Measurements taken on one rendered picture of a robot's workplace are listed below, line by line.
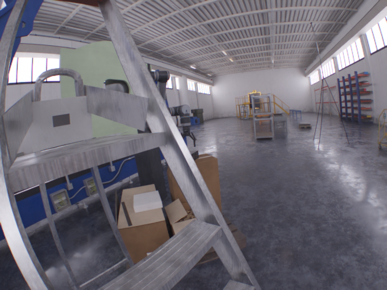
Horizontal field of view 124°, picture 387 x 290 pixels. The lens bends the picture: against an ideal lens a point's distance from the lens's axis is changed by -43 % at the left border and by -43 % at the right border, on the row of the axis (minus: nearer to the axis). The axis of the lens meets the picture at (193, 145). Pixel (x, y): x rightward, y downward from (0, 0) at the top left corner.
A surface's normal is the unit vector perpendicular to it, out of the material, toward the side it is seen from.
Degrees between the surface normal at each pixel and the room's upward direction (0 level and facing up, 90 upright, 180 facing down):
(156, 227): 90
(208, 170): 90
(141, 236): 90
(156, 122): 93
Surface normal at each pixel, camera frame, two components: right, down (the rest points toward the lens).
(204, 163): 0.30, 0.13
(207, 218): -0.56, 0.25
